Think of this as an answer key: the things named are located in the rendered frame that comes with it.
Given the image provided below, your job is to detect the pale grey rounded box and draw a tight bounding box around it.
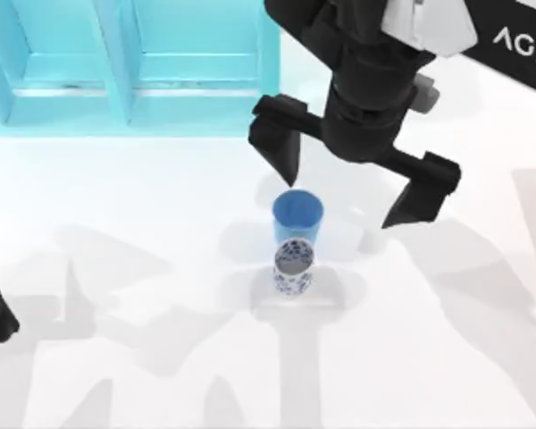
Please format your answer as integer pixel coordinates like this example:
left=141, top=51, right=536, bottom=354
left=412, top=72, right=441, bottom=114

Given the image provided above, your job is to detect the blue and white patterned cup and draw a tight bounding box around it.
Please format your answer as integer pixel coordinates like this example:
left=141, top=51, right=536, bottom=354
left=272, top=239, right=316, bottom=298

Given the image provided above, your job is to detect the light blue rack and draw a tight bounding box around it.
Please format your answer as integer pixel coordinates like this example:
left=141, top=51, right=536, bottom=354
left=0, top=0, right=281, bottom=137

